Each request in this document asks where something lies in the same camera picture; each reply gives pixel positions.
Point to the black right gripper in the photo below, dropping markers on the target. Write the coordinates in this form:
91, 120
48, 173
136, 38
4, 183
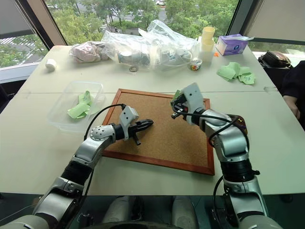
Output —
183, 106

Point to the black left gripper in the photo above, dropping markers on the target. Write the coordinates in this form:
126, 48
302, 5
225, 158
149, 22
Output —
135, 129

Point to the green paper note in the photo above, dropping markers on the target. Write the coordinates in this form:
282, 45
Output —
176, 93
77, 111
227, 71
85, 97
247, 79
245, 70

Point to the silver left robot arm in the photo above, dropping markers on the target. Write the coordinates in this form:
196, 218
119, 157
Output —
93, 146

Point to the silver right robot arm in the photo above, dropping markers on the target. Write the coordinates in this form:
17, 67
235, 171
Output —
230, 140

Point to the small cup of pushpins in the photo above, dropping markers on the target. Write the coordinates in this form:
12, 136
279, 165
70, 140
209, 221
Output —
196, 65

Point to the clear plastic box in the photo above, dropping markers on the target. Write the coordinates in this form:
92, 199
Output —
71, 121

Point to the purple tissue box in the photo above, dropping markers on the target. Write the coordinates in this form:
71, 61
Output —
232, 45

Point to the wood framed cork board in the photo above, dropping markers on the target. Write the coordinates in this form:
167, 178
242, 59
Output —
164, 133

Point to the small orange object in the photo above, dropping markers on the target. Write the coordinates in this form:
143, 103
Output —
216, 55

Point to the large clear plastic bag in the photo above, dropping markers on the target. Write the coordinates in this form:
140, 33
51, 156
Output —
147, 47

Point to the yellow plastic cup stack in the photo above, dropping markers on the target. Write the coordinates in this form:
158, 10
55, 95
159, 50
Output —
208, 38

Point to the grey rounded robot leg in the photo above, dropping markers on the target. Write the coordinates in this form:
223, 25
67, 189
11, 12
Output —
183, 211
118, 210

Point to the clear tape strip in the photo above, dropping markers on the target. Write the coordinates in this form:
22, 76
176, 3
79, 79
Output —
270, 89

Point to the clear bag with pink contents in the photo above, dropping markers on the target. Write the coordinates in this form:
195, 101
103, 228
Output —
87, 52

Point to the black bag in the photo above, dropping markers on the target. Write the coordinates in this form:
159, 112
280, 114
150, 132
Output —
274, 59

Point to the white tape roll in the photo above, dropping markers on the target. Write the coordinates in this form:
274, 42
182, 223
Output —
51, 65

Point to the person in dark clothing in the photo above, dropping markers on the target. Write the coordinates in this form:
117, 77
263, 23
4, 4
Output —
295, 81

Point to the grey roller blind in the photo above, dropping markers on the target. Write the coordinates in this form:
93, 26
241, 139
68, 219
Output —
276, 19
13, 16

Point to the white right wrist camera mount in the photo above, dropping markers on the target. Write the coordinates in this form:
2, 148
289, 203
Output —
194, 95

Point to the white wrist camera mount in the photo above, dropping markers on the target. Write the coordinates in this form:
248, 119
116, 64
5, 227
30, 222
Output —
194, 95
127, 117

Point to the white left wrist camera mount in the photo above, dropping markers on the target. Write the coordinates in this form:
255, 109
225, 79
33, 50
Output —
127, 117

